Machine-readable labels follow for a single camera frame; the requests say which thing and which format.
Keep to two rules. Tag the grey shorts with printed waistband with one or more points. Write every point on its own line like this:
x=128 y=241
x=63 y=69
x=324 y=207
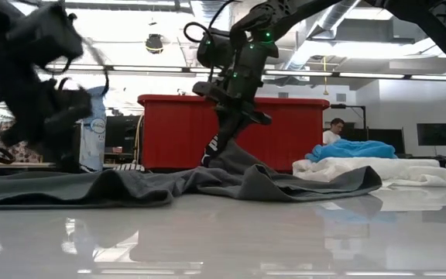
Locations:
x=130 y=186

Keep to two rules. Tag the red plastic laundry basket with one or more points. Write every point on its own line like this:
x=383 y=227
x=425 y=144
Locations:
x=176 y=131

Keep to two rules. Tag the white lace garment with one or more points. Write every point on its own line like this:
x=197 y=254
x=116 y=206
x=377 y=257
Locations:
x=409 y=170

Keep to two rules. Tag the brown patterned fabric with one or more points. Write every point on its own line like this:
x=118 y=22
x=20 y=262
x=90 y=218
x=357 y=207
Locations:
x=25 y=153

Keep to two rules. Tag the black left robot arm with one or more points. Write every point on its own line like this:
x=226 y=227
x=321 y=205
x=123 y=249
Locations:
x=33 y=35

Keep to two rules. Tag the black wall screen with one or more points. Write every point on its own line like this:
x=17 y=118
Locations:
x=436 y=134

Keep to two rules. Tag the black lamp stand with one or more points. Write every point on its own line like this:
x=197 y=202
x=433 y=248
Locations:
x=363 y=120

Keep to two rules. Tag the black round ceiling fixture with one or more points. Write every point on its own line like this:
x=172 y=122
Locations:
x=154 y=43

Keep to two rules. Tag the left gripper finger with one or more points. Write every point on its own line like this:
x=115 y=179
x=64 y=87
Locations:
x=66 y=160

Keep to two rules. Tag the ceiling light strip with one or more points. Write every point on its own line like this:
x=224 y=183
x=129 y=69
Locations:
x=149 y=69
x=381 y=75

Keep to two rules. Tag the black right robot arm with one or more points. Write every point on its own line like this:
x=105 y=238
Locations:
x=420 y=15

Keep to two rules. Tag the spray bottle with blue cap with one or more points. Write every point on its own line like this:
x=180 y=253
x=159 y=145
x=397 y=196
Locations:
x=93 y=139

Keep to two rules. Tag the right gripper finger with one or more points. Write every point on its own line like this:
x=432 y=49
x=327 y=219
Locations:
x=230 y=129
x=259 y=117

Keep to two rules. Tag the person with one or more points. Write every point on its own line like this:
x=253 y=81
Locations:
x=331 y=133

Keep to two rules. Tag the blue garment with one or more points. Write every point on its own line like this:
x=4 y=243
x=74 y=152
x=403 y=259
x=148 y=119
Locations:
x=350 y=149

